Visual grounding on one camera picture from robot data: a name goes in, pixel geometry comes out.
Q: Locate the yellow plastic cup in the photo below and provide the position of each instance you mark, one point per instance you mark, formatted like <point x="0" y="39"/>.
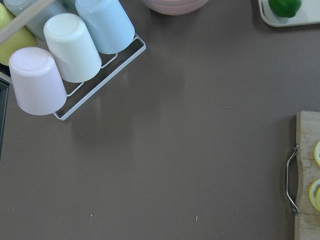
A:
<point x="21" y="39"/>

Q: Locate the lemon slice near handle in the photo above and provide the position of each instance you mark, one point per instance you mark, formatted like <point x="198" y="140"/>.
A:
<point x="316" y="153"/>

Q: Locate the pink plastic cup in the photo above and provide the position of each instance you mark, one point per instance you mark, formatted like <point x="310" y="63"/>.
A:
<point x="37" y="84"/>

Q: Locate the light blue plastic cup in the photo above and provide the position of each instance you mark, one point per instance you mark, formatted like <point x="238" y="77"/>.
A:
<point x="108" y="24"/>

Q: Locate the cream plastic cup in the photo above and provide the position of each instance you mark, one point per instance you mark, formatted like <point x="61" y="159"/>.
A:
<point x="72" y="47"/>

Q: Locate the wooden cutting board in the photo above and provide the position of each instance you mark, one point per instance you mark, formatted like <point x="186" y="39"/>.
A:
<point x="306" y="217"/>

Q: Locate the white wire cup rack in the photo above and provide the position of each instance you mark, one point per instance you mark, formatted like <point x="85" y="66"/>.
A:
<point x="111" y="64"/>

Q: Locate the cream rabbit tray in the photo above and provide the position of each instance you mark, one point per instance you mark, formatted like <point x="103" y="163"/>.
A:
<point x="308" y="14"/>

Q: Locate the grey-green plastic cup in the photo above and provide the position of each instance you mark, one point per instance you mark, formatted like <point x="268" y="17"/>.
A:
<point x="36" y="25"/>

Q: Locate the green lime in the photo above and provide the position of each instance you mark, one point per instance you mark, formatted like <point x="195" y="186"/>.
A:
<point x="285" y="8"/>

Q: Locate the pink ice bowl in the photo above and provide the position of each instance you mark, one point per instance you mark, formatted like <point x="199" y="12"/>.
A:
<point x="174" y="7"/>

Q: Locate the stacked lemon slices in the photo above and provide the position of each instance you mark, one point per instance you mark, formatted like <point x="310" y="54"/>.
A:
<point x="314" y="194"/>

